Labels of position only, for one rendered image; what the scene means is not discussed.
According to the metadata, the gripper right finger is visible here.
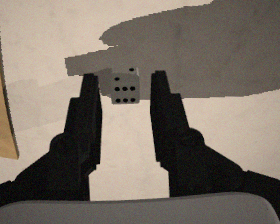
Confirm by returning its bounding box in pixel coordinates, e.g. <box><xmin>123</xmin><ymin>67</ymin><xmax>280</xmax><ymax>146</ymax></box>
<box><xmin>150</xmin><ymin>71</ymin><xmax>280</xmax><ymax>220</ymax></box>

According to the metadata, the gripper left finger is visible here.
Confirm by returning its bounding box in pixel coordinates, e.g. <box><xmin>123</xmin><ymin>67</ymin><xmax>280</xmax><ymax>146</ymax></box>
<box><xmin>0</xmin><ymin>73</ymin><xmax>103</xmax><ymax>207</ymax></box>

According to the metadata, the white die with black pips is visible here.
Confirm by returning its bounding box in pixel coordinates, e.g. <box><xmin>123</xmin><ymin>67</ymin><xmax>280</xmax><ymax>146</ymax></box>
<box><xmin>110</xmin><ymin>67</ymin><xmax>140</xmax><ymax>104</ymax></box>

